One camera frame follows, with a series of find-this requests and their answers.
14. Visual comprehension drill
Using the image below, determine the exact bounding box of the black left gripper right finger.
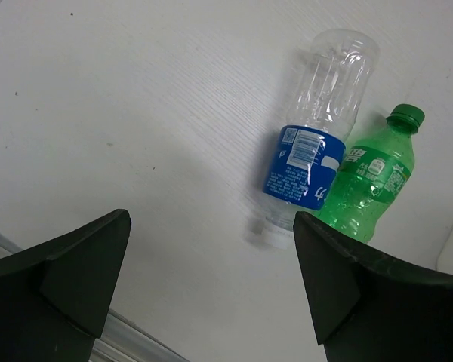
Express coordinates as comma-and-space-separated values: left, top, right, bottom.
294, 212, 453, 361

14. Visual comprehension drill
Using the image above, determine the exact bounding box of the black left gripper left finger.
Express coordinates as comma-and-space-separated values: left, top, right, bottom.
0, 209, 132, 362

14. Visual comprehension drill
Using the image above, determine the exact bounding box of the clear bottle blue label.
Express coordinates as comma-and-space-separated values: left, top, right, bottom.
254, 29, 380, 249

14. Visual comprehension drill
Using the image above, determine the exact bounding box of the green plastic soda bottle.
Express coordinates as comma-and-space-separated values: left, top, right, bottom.
313, 104, 425, 244

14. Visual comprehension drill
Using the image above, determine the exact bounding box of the aluminium table rail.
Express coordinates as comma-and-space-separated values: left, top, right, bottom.
0, 222, 192, 362

